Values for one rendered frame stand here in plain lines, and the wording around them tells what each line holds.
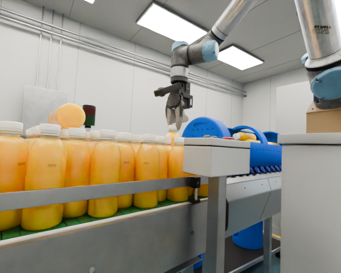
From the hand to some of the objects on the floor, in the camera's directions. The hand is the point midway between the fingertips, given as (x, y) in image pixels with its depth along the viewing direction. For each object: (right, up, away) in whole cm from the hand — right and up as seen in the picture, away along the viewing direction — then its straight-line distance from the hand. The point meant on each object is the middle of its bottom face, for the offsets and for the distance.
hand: (173, 127), depth 78 cm
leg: (+79, -124, +83) cm, 169 cm away
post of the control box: (+8, -114, -26) cm, 118 cm away
